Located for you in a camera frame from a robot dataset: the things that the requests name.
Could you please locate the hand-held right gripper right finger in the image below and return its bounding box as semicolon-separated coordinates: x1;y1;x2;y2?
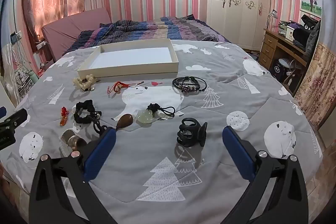
218;126;308;224

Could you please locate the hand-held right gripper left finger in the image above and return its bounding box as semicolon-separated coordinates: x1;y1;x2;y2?
29;126;118;224

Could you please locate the beige watch band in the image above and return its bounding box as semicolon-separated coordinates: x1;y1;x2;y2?
60;129;88;158

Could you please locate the brown oval pendant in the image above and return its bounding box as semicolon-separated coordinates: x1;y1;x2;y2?
91;113;134;136

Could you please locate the black scrunchie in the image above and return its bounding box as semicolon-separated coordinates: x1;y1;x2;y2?
72;100;102;124

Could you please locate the red orange pendant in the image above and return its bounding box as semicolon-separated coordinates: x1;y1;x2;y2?
59;106;70;126

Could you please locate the black hair claw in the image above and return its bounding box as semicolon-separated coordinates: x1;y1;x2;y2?
176;117;208;147

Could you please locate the pale jade pendant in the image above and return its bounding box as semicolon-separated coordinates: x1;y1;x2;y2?
136;103;176;125

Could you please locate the red cord bracelet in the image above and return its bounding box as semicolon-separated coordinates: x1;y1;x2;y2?
107;81;144;95

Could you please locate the black leather bracelet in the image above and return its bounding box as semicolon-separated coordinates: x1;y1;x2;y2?
172;76;207;93

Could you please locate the white shallow box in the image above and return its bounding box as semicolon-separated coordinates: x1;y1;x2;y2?
77;38;179;79

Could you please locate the floral patterned box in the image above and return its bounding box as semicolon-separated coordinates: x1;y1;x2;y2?
13;68;31;95

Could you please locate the grey printed blanket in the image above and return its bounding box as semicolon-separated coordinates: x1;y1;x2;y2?
0;39;324;224

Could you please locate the black box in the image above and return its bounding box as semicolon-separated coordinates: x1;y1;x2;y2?
271;60;285;81

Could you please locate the floral panel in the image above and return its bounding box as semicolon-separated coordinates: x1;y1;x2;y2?
293;42;336;128

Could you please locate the white fan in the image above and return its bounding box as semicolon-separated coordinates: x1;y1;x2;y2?
278;57;298;78

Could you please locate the pink mattress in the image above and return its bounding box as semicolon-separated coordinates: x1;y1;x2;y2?
41;7;112;62

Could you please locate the wooden desk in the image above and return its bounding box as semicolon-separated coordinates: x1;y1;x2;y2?
258;28;309;84

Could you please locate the white wardrobe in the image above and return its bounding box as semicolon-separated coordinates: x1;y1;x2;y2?
201;0;271;52

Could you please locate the striped quilt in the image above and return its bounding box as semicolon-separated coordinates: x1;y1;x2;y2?
63;14;232;56

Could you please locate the small white box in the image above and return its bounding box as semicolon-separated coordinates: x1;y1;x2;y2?
286;25;297;40

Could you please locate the black bag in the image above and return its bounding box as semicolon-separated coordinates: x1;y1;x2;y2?
292;14;321;49

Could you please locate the dark jacket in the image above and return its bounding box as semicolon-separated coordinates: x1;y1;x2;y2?
304;19;322;60

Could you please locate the desk lamp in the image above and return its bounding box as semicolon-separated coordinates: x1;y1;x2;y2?
266;9;279;30

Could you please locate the wall poster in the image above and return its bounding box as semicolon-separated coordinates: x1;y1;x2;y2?
300;0;323;16

